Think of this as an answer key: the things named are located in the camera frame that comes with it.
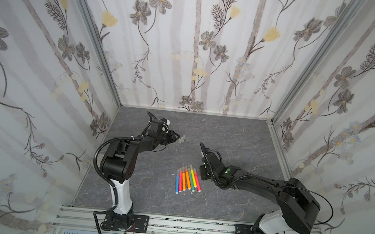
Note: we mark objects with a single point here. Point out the orange marker pen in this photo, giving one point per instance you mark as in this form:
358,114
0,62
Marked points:
187,176
183,180

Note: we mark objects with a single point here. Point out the green marker pen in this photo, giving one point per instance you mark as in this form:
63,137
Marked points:
191,181

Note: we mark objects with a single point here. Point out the aluminium corner post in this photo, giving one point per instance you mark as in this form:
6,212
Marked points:
97,44
340,25

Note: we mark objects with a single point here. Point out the aluminium left corner post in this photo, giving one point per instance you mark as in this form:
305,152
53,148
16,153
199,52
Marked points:
97,44

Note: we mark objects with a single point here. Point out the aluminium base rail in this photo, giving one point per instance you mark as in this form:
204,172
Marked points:
81,221

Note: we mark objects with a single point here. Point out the pink marker pen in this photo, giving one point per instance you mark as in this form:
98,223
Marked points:
180,185

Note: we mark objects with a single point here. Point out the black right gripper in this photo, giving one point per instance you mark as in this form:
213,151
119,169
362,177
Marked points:
208,166

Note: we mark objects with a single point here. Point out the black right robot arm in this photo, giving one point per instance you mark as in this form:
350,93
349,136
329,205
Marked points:
298,209

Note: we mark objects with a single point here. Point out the translucent pen cap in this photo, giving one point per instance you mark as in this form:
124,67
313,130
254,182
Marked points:
181,140

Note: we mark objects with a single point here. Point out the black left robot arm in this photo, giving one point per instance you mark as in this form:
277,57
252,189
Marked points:
115,160

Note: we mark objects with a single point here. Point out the thin blue marker pen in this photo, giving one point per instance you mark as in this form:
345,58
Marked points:
177,182

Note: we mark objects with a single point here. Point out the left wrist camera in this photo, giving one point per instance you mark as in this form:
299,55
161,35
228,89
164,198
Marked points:
159,126

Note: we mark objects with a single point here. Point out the yellow marker pen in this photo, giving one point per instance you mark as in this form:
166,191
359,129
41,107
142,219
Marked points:
191,168

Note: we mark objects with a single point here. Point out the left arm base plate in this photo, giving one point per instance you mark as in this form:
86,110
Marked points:
118,222

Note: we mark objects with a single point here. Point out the aluminium right corner post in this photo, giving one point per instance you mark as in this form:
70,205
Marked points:
340,25

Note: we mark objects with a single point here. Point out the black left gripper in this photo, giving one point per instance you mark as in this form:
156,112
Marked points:
171,138

